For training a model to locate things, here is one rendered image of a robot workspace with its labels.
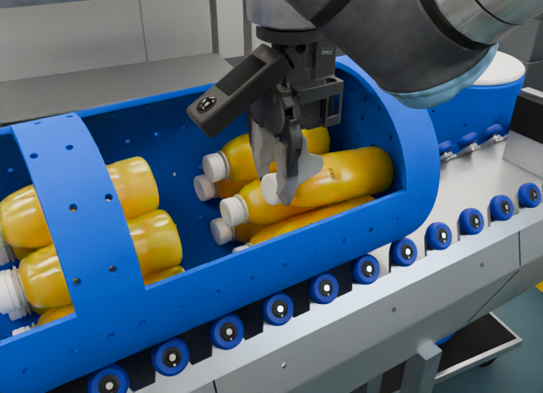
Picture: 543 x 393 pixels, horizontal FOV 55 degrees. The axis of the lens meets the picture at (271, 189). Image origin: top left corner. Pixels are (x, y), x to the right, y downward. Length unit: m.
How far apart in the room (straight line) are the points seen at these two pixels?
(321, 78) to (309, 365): 0.40
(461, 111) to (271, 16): 0.85
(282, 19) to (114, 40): 3.45
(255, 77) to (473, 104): 0.84
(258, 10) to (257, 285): 0.29
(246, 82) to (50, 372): 0.34
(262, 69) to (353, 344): 0.44
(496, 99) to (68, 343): 1.08
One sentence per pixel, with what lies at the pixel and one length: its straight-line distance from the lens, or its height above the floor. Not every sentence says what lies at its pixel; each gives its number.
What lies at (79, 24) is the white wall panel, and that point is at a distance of 3.89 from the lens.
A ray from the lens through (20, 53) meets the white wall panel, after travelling 3.92.
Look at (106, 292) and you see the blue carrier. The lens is 0.51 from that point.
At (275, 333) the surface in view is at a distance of 0.72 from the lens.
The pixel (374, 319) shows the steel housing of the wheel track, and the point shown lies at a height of 0.88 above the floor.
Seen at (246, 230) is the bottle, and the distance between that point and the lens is 0.76.
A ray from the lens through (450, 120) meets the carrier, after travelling 1.33.
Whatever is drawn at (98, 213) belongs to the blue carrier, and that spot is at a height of 1.19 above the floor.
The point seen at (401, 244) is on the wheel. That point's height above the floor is 0.98.
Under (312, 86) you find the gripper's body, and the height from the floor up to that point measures 1.26.
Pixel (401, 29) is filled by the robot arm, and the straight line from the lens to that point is 0.40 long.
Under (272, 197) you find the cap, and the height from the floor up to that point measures 1.11.
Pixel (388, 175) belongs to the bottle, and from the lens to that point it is 0.73.
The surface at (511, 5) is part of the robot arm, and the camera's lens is 0.37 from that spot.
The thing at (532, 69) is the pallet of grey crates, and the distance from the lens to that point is 3.69.
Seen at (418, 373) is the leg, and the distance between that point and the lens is 1.17.
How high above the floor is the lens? 1.46
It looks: 32 degrees down
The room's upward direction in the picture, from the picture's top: straight up
